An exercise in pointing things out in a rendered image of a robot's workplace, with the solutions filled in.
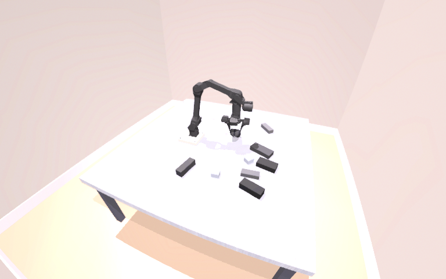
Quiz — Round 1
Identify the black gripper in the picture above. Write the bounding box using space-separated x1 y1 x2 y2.
221 111 250 132

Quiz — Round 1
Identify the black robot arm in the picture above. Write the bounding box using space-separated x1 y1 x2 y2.
187 79 253 137

